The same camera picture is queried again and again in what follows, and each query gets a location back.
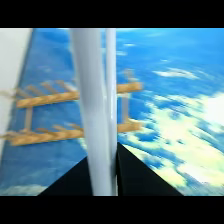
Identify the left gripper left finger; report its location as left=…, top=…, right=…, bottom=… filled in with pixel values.
left=37, top=156, right=94, bottom=197

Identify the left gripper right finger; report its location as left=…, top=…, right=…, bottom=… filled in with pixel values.
left=116, top=142, right=184, bottom=197

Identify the white clothes hanger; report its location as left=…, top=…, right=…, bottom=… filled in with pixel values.
left=69, top=28, right=119, bottom=197

